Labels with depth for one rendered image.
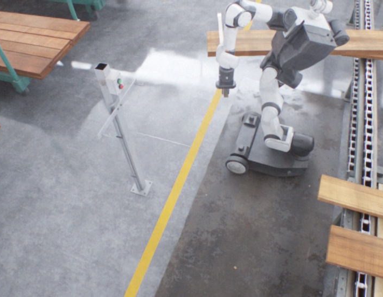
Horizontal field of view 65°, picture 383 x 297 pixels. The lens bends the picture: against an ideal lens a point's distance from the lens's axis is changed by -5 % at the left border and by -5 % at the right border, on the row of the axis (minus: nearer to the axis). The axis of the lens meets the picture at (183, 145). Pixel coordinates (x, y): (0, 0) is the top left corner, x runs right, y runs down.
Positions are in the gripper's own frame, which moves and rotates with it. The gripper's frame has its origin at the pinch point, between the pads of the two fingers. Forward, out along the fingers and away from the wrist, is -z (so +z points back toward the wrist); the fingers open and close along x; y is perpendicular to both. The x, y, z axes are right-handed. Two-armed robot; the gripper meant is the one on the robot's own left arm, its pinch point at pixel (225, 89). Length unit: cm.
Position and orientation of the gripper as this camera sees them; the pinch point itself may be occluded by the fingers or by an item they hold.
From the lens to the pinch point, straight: 195.7
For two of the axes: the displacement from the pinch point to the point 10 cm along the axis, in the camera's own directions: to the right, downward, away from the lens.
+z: -0.7, -5.9, -8.1
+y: 0.3, -8.1, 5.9
